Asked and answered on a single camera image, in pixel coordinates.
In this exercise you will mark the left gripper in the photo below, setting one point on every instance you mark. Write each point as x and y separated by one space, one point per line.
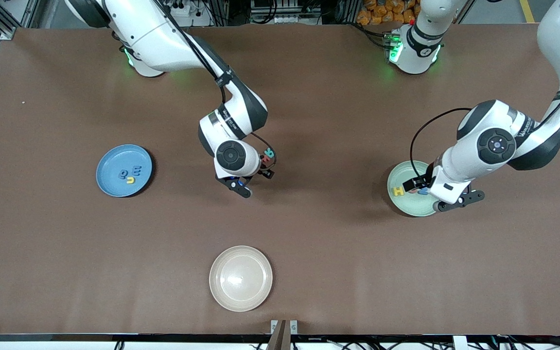
421 182

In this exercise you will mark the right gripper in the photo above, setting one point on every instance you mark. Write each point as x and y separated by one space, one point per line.
266 171

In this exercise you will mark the teal foam letter R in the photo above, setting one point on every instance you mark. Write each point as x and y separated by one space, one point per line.
270 152

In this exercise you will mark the yellow foam letter H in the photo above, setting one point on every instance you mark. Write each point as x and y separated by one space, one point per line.
398 191

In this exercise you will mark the blue foam lowercase m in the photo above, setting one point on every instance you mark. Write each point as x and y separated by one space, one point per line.
136 170

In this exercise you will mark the yellow foam letter u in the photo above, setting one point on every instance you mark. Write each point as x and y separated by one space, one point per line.
130 180

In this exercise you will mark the blue foam letter a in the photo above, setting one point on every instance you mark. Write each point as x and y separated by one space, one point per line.
123 172

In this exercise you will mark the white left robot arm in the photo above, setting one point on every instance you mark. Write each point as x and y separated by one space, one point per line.
503 141

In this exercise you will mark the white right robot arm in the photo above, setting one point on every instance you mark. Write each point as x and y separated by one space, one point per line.
153 34

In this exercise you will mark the light green plate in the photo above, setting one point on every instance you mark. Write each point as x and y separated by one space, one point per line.
406 206

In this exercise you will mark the beige plate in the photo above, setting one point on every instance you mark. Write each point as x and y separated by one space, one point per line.
240 278

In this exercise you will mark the blue plate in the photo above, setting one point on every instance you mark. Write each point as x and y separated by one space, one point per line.
112 182

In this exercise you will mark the black equipment rack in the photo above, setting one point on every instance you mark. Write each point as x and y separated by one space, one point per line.
285 9

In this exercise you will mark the orange snack packet pile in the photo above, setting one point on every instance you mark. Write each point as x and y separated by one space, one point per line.
377 12

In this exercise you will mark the white power strip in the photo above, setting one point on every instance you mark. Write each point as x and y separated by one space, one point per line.
178 8

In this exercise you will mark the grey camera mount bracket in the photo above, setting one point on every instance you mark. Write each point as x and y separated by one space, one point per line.
282 328

